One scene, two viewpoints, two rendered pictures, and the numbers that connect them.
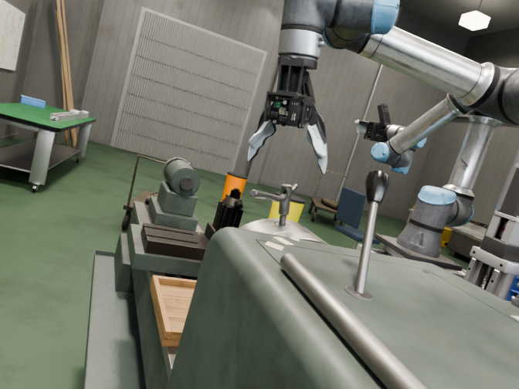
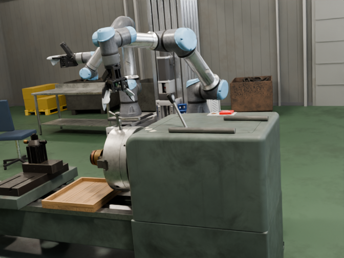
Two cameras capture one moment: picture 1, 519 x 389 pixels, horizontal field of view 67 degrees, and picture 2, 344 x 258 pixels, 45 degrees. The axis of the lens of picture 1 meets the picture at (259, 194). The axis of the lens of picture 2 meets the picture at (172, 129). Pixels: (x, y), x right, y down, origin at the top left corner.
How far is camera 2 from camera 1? 1.35 m
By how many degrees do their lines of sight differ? 43
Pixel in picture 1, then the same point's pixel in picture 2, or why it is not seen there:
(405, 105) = not seen: outside the picture
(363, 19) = (128, 42)
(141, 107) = not seen: outside the picture
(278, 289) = (178, 134)
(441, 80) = (143, 45)
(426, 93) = not seen: outside the picture
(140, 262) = (20, 202)
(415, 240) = (130, 111)
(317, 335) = (199, 134)
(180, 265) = (37, 192)
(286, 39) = (110, 59)
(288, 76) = (117, 72)
